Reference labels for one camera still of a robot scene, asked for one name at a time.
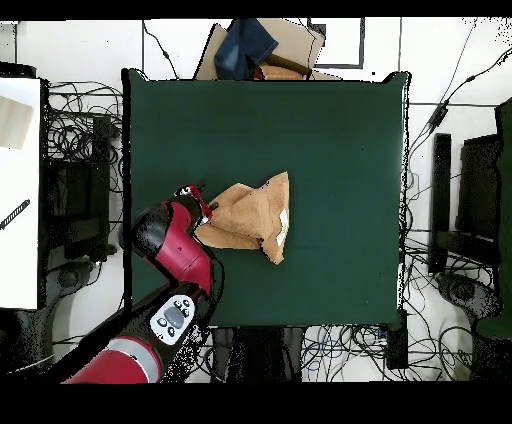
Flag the peach terry towel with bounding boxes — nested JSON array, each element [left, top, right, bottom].
[[193, 170, 291, 266]]

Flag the dark green table cloth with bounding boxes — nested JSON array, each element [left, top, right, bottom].
[[121, 67, 411, 329]]

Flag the black equipment stand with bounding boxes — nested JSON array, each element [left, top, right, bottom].
[[41, 114, 119, 263]]

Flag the orange cloth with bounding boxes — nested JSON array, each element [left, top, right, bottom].
[[257, 63, 307, 81]]

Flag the office chair base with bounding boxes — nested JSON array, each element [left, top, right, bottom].
[[435, 271, 503, 321], [11, 257, 107, 383]]

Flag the blue jeans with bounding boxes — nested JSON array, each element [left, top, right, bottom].
[[213, 17, 280, 81]]

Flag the black striped tool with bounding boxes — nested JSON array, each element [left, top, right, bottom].
[[0, 198, 32, 232]]

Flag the brown cardboard box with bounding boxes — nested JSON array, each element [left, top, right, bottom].
[[193, 17, 343, 81]]

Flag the white table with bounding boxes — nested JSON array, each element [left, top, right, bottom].
[[0, 76, 43, 311]]

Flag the beige block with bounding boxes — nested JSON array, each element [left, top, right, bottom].
[[0, 94, 35, 151]]

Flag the black panel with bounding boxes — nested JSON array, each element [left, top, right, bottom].
[[454, 133, 503, 241]]

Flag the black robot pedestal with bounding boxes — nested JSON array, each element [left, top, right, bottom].
[[210, 325, 307, 383]]

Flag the black square floor frame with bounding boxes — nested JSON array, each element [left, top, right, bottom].
[[307, 17, 366, 70]]

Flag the black upright post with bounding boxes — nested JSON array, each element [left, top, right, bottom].
[[428, 132, 453, 277]]

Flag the black cable with adapter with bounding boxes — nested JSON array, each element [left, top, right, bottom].
[[405, 47, 512, 169]]

